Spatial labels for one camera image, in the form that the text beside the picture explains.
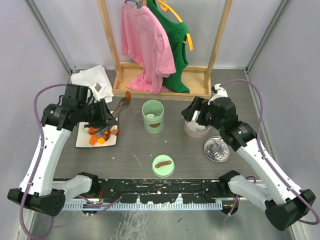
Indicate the wooden clothes rack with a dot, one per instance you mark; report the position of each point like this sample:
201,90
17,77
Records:
196,78

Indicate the left aluminium frame post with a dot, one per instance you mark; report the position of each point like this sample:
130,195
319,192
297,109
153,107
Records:
41,13

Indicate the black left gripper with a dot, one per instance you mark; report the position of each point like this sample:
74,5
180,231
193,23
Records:
105,117

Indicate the mint green tin canister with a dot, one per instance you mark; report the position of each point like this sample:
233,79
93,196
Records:
153,125

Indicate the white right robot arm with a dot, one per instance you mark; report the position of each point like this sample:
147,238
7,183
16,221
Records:
283,202

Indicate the orange salmon sushi piece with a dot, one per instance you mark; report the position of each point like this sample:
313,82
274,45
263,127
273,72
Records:
94,140

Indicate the mint green canister lid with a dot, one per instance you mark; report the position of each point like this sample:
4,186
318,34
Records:
163,166

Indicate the white square plate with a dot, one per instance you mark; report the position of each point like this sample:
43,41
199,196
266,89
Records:
85,132

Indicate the round silver tin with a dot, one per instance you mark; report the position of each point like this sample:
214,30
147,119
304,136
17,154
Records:
195,130

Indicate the silver embossed tin lid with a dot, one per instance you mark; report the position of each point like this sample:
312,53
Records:
216,149

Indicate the green t-shirt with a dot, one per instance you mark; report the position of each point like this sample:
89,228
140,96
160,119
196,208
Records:
177,34

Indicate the grey clothes hanger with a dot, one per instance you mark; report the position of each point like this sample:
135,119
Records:
135,3

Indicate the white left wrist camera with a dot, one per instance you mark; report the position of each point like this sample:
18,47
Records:
95,88

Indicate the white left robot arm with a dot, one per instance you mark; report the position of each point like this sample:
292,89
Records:
37,192

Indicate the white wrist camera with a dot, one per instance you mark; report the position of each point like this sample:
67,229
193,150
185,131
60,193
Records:
95,88
217,92

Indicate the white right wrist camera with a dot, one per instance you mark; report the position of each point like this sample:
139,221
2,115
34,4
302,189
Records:
217,92

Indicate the pink t-shirt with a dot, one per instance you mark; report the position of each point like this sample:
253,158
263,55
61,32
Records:
144,39

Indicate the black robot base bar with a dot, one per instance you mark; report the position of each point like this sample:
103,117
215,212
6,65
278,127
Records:
160,191

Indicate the aluminium corner frame post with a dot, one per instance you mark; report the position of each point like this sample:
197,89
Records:
280,10

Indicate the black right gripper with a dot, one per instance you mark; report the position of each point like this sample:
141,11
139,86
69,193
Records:
188,113

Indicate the white cloth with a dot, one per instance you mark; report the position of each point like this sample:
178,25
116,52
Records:
95,75

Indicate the white slotted cable duct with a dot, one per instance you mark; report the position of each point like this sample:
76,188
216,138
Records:
75,205

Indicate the brown fried food stick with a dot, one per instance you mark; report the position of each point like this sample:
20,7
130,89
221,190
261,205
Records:
128,95

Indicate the white rice ball piece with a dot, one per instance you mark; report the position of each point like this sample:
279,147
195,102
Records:
150,115

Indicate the metal serving tongs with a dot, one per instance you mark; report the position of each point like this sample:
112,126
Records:
111,118

